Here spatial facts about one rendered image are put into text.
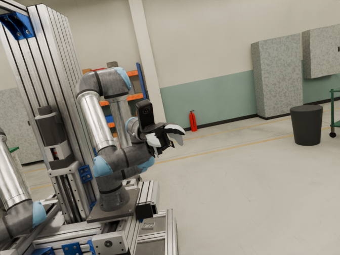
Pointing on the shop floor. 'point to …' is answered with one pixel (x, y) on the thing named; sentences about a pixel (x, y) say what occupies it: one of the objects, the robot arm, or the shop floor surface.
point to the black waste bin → (307, 124)
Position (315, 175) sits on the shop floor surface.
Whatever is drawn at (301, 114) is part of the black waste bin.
